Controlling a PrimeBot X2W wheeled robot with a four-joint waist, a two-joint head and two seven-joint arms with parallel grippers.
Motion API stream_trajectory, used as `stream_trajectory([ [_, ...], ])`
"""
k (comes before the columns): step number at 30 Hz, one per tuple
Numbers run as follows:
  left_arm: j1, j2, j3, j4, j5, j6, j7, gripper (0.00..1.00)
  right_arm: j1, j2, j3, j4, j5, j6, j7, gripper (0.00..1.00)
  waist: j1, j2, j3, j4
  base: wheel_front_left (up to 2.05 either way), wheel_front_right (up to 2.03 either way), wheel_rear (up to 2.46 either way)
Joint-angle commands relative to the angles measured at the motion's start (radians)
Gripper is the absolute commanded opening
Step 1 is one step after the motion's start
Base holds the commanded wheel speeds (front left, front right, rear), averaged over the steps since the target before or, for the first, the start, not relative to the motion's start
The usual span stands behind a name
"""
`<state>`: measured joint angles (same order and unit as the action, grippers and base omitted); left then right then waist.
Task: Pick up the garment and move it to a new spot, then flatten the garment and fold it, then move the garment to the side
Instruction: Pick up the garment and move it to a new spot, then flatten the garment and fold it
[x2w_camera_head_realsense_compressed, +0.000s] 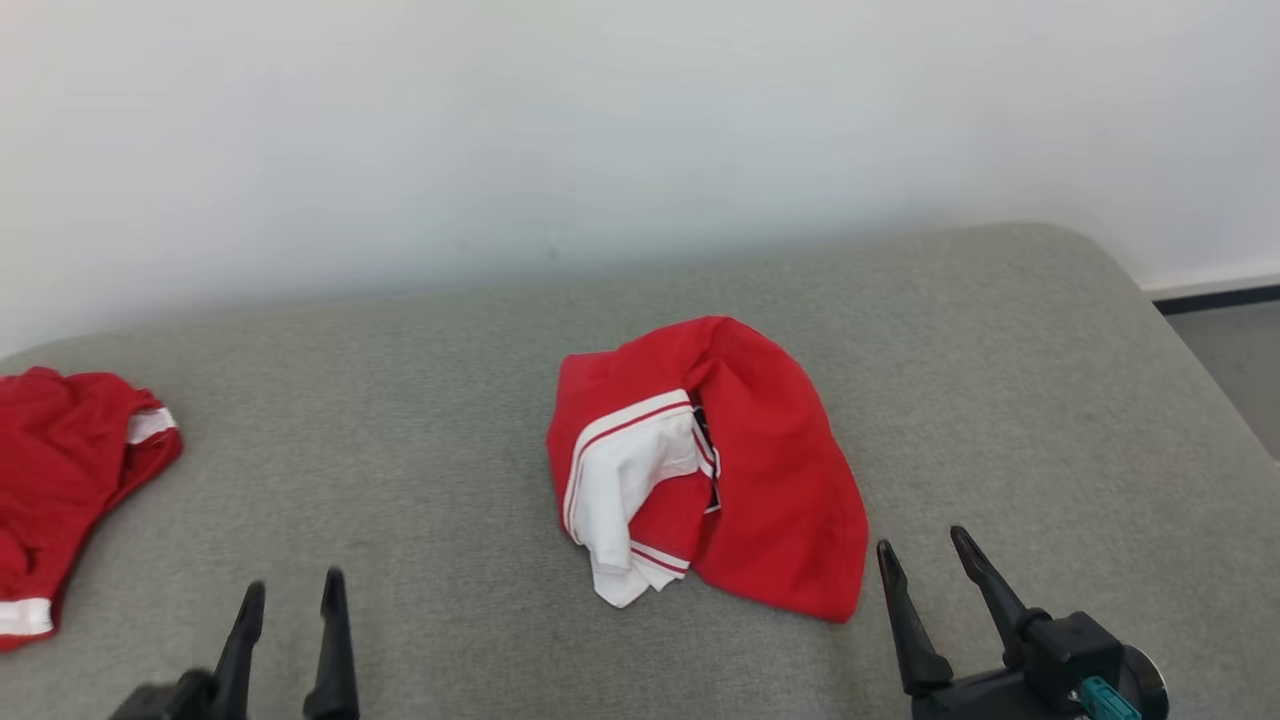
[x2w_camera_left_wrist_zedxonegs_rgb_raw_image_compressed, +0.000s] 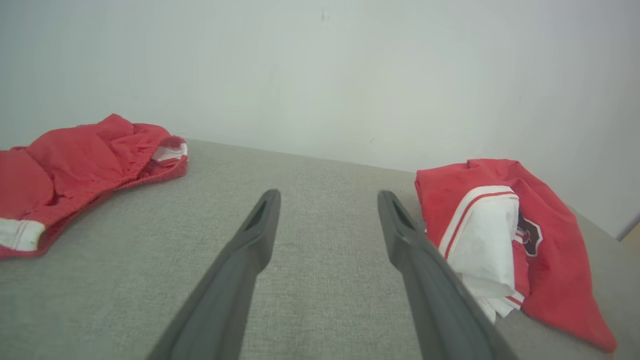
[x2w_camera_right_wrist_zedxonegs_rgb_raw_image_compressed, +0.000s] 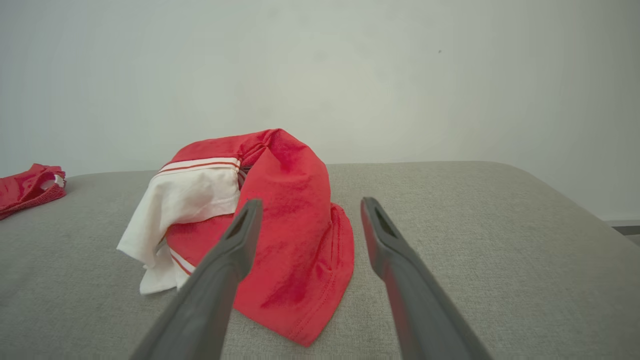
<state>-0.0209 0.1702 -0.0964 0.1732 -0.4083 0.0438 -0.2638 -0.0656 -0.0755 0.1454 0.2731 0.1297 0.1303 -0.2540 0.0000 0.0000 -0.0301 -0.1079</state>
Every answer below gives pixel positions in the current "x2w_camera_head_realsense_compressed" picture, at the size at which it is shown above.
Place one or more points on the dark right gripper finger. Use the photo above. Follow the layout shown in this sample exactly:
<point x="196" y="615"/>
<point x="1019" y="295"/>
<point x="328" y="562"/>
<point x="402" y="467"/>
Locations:
<point x="1000" y="600"/>
<point x="912" y="640"/>

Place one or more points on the red jersey with white sleeves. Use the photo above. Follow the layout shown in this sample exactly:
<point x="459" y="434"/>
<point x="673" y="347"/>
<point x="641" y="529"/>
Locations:
<point x="780" y="470"/>

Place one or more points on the grey fabric sofa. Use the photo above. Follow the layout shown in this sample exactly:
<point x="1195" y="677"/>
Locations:
<point x="400" y="450"/>

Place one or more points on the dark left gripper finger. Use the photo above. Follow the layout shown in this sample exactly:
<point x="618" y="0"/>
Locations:
<point x="333" y="670"/>
<point x="238" y="660"/>

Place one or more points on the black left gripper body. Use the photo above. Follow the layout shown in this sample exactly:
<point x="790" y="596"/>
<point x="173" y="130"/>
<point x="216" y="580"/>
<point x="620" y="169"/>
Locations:
<point x="165" y="700"/>

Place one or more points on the red shorts with white stripes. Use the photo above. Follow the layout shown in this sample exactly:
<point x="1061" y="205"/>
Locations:
<point x="60" y="470"/>

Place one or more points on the black white skirting board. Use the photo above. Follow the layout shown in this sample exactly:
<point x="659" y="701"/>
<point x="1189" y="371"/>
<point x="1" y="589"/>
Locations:
<point x="1215" y="292"/>

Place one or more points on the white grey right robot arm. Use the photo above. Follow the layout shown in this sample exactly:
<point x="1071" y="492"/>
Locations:
<point x="1150" y="685"/>

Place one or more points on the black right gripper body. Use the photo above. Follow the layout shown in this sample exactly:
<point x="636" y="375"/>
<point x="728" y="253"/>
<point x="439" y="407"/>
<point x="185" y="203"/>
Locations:
<point x="990" y="700"/>

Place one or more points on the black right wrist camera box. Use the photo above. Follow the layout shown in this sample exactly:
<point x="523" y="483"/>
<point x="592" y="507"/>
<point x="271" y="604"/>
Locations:
<point x="1075" y="650"/>

